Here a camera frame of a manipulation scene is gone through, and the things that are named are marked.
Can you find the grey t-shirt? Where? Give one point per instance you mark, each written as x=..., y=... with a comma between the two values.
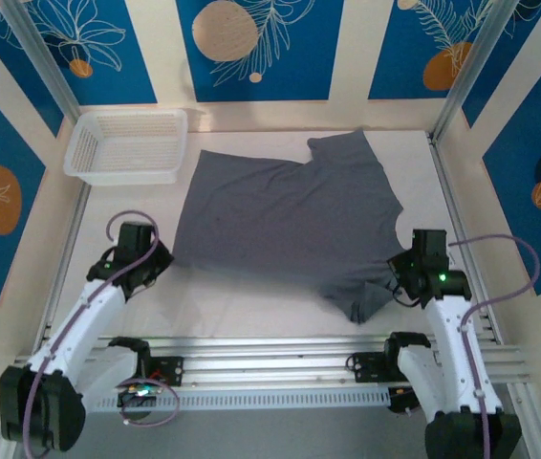
x=289, y=215

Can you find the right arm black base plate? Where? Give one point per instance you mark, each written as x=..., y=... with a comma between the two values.
x=371, y=368

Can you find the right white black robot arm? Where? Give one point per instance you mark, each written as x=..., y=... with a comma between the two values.
x=452, y=344

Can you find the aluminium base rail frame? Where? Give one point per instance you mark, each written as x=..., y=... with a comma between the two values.
x=275, y=363

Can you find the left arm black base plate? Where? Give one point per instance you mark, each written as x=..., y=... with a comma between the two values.
x=170, y=370

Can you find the aluminium side rail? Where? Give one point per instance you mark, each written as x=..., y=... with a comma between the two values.
x=72, y=215
x=447, y=181

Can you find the white plastic mesh basket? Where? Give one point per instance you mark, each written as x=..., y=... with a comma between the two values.
x=127, y=143

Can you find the aluminium corner post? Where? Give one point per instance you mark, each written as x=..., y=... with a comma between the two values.
x=36, y=52
x=466, y=72

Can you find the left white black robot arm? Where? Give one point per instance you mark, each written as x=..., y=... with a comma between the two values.
x=84, y=315

